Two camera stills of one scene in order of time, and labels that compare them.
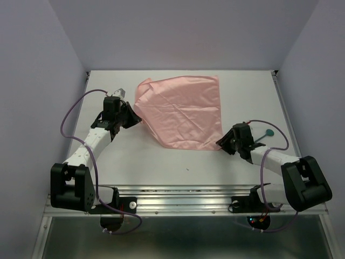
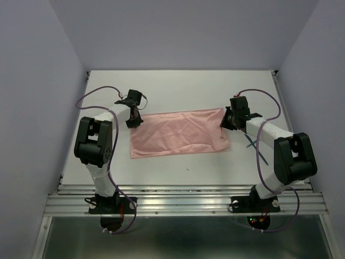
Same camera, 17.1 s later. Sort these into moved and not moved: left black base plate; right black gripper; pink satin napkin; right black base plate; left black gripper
Moved: left black gripper; pink satin napkin; right black gripper
Not moved: right black base plate; left black base plate
